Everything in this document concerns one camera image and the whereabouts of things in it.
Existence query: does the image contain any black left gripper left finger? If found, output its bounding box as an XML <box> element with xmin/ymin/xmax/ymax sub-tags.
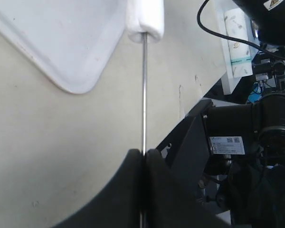
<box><xmin>55</xmin><ymin>149</ymin><xmax>143</xmax><ymax>228</ymax></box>

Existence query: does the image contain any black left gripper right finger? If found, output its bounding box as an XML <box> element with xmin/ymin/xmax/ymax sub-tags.
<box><xmin>145</xmin><ymin>149</ymin><xmax>230</xmax><ymax>228</ymax></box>

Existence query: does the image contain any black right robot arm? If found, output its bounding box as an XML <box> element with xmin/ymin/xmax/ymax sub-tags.
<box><xmin>234</xmin><ymin>0</ymin><xmax>285</xmax><ymax>46</ymax></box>

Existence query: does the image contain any paper towel roll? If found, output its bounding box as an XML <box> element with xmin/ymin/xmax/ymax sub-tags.
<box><xmin>224</xmin><ymin>8</ymin><xmax>252</xmax><ymax>78</ymax></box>

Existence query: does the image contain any white marshmallow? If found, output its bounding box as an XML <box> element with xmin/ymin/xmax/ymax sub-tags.
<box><xmin>125</xmin><ymin>0</ymin><xmax>164</xmax><ymax>43</ymax></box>

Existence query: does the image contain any black cable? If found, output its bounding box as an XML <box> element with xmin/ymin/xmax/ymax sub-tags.
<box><xmin>196</xmin><ymin>0</ymin><xmax>285</xmax><ymax>63</ymax></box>

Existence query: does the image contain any white rectangular plastic tray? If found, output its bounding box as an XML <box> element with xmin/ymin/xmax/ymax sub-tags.
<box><xmin>0</xmin><ymin>0</ymin><xmax>127</xmax><ymax>95</ymax></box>

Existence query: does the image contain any thin metal skewer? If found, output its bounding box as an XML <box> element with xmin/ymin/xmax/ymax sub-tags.
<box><xmin>139</xmin><ymin>32</ymin><xmax>149</xmax><ymax>228</ymax></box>

